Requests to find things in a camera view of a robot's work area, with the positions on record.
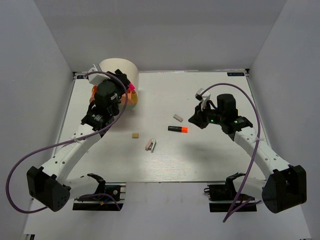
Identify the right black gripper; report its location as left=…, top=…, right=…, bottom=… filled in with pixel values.
left=189, top=100, right=225, bottom=129

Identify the pink cap black highlighter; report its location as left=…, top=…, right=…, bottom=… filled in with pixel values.
left=128, top=82, right=135, bottom=92

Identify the orange organizer drawer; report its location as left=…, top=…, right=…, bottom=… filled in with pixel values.
left=90, top=84, right=137, bottom=107

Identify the orange cap black highlighter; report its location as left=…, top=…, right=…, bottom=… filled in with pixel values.
left=167, top=126, right=188, bottom=133

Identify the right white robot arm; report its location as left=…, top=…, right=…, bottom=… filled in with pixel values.
left=188, top=92, right=307, bottom=214

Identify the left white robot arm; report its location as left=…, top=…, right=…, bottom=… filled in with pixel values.
left=26, top=69, right=131, bottom=212

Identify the cream cylindrical desk organizer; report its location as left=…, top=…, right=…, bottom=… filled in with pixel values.
left=90, top=57, right=140, bottom=113

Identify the grey white eraser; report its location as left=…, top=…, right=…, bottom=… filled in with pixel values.
left=173, top=114, right=183, bottom=123

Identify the small beige eraser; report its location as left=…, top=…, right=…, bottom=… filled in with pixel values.
left=132, top=133, right=139, bottom=139

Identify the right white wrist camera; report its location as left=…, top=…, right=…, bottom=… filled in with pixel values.
left=195, top=88, right=211, bottom=111

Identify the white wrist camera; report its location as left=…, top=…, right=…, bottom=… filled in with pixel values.
left=87, top=64, right=109, bottom=86
left=195, top=88, right=211, bottom=111

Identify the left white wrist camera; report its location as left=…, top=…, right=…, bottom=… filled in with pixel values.
left=87, top=64, right=109, bottom=86

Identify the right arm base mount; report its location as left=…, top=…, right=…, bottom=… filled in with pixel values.
left=203, top=183, right=257, bottom=213

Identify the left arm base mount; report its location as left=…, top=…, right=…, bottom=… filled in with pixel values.
left=72, top=183, right=127, bottom=212

